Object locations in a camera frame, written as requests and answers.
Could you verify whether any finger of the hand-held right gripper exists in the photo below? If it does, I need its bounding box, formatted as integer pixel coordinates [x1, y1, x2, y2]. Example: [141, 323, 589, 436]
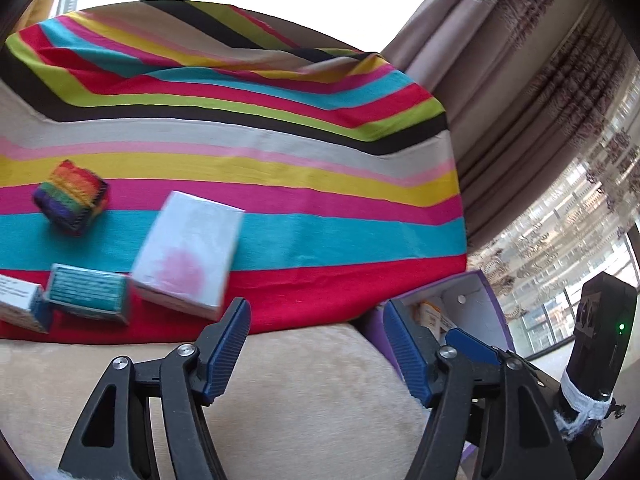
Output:
[445, 329, 501, 367]

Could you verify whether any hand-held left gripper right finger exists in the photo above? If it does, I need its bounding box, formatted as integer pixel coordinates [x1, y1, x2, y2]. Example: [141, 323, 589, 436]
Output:
[382, 299, 583, 480]

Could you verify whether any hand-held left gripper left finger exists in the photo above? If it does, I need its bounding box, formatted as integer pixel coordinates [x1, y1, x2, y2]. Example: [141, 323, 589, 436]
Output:
[59, 297, 252, 480]

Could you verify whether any purple storage box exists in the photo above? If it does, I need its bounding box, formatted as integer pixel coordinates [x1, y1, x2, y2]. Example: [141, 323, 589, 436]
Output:
[357, 269, 516, 480]

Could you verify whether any white box with red print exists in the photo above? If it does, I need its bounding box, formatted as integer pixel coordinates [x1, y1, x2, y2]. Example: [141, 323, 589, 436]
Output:
[129, 191, 246, 321]

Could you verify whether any orange white packet in bin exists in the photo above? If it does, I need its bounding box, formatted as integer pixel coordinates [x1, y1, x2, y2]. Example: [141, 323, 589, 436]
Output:
[417, 301, 446, 336]

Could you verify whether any sheer lace curtain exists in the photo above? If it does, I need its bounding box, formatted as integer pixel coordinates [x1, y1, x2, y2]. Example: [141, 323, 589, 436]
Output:
[470, 160, 640, 361]

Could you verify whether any teal box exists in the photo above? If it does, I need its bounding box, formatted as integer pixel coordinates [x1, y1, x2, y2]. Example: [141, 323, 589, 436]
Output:
[44, 263, 132, 323]

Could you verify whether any striped colourful blanket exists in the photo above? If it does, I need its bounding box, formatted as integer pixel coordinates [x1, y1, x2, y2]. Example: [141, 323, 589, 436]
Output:
[0, 0, 468, 346]

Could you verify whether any white blue box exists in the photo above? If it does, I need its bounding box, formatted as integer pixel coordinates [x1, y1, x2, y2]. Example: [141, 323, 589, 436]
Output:
[0, 274, 53, 335]

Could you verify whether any rainbow striped block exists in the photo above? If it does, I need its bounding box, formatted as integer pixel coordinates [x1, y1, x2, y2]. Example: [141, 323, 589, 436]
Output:
[32, 160, 110, 236]

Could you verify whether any beige floral curtain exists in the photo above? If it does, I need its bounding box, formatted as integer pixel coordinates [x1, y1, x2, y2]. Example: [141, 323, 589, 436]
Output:
[380, 0, 640, 261]

